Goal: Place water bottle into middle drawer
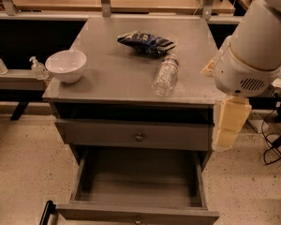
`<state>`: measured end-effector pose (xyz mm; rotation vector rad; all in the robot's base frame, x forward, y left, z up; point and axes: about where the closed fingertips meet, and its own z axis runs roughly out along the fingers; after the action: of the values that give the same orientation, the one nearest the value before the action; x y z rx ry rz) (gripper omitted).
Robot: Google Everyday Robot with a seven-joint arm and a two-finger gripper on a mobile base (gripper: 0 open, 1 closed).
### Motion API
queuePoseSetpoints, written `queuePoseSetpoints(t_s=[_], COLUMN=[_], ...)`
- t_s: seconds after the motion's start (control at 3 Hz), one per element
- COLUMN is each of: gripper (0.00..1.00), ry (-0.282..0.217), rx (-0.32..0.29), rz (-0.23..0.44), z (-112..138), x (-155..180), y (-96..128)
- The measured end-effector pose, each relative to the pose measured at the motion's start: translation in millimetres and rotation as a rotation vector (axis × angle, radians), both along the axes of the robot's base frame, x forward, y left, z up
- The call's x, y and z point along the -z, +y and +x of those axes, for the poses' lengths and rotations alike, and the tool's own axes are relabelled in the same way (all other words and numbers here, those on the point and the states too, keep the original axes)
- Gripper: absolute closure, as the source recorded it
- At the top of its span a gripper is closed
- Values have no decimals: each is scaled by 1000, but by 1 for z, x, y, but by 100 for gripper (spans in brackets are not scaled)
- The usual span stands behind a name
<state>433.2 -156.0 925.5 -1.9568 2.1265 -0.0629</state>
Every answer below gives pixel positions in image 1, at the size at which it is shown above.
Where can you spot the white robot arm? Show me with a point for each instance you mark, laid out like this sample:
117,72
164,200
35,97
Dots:
247,62

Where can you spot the blue chip bag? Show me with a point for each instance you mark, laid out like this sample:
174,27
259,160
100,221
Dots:
145,43

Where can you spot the grey drawer cabinet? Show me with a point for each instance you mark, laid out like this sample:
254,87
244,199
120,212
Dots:
117,84

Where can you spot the round top drawer knob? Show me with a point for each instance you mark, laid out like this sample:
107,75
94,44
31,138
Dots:
139,137

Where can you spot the black handle bottom left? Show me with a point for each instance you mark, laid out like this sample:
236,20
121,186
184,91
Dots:
49,209

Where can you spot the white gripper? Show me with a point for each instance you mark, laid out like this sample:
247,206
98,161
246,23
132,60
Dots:
240,74

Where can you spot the right grey shelf rail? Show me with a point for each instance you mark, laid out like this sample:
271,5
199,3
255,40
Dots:
270,92

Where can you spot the left sanitizer pump bottle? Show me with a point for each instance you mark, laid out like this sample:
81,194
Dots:
38,69

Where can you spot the grey shelf rail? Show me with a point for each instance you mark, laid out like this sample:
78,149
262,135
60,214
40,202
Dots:
22,79
270,92

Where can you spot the clear plastic water bottle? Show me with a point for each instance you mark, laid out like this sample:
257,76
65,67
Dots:
166,77

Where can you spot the open middle drawer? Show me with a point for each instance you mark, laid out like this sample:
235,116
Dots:
139,187

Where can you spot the white bowl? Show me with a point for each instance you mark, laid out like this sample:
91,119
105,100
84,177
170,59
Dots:
67,66

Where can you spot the closed top drawer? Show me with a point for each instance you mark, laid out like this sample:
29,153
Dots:
122,134

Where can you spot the left grey shelf rail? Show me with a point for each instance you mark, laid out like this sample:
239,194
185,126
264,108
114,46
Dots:
22,79

